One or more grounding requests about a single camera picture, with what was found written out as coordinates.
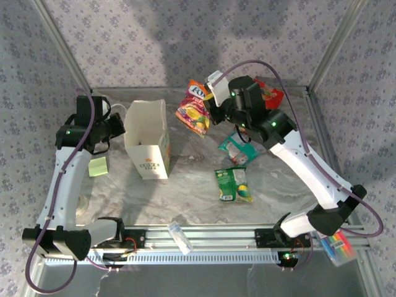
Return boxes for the orange fruit candy bag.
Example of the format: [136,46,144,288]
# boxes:
[175,79,211,139]

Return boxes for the red gummy candy bag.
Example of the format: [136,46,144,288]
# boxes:
[253,78,285,110]

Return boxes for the teal snack bag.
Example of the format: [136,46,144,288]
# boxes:
[218,131,262,166]

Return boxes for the white floral paper bag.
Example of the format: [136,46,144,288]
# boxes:
[123,98,171,180]

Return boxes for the green snack bag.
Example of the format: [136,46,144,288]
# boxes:
[215,166,253,204]

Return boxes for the green sticky note pad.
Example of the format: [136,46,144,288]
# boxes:
[88,156,110,178]

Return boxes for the clear tape roll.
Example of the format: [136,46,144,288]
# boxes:
[75,194,90,217]

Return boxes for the black controller board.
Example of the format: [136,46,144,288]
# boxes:
[277,251,301,267]
[101,252,129,269]

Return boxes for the pack of coloured markers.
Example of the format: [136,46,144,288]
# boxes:
[315,230,356,267]

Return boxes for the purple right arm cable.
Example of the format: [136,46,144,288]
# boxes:
[219,59,384,239]

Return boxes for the aluminium side rail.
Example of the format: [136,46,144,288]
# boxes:
[304,86,384,297]

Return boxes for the aluminium frame post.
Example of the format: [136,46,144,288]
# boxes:
[308,0,369,93]
[30,0,93,93]

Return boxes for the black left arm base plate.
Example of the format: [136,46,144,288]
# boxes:
[89,227,147,250]

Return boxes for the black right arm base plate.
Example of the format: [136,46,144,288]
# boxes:
[255,228,312,248]

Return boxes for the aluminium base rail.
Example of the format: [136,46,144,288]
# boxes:
[32,224,372,252]

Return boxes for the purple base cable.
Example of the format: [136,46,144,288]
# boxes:
[281,246,315,273]
[82,231,137,273]

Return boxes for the white slotted cable duct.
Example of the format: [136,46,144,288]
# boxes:
[45,251,281,266]

